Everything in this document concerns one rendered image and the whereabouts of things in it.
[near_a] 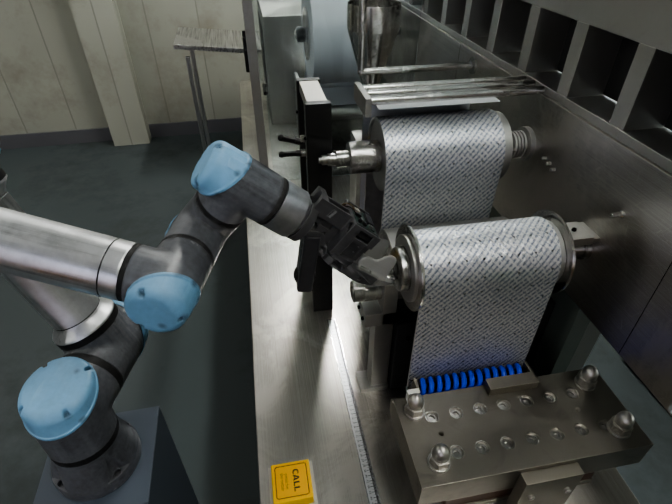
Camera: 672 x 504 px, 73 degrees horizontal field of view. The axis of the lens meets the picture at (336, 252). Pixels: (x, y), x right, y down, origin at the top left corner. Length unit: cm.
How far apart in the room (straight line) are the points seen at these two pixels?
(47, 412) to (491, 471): 69
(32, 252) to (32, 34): 401
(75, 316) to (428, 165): 68
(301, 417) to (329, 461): 11
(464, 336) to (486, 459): 20
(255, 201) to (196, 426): 160
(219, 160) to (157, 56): 383
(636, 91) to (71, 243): 80
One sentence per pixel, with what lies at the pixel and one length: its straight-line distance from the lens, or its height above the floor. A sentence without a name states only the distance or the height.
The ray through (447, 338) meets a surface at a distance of 84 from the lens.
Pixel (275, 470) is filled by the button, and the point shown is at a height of 92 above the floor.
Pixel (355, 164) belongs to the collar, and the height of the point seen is 134.
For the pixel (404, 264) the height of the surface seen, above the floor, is 128.
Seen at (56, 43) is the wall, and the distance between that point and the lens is 455.
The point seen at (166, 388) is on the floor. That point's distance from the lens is 227.
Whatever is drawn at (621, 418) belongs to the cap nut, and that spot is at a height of 107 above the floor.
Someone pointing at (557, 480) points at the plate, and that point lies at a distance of 88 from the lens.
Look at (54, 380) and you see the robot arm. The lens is 89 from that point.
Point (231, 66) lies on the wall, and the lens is 439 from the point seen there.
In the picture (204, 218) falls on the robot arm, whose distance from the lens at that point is 64.
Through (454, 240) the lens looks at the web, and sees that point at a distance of 75.
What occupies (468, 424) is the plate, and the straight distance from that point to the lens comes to 86.
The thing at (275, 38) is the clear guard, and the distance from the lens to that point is 157.
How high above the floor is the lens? 174
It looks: 38 degrees down
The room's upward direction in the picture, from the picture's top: straight up
